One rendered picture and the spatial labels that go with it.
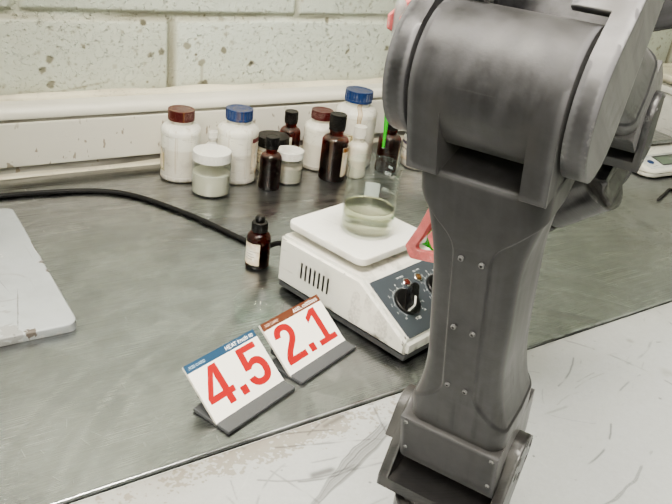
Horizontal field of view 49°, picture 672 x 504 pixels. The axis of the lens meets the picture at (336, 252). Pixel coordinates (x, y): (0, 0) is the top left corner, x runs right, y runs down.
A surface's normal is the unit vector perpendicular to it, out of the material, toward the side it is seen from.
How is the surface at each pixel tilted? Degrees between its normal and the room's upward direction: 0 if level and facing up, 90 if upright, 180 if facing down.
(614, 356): 0
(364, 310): 90
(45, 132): 90
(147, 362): 0
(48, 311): 0
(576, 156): 116
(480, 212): 108
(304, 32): 90
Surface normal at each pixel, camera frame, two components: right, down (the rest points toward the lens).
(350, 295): -0.69, 0.25
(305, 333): 0.60, -0.45
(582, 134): -0.52, 0.45
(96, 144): 0.54, 0.43
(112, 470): 0.11, -0.88
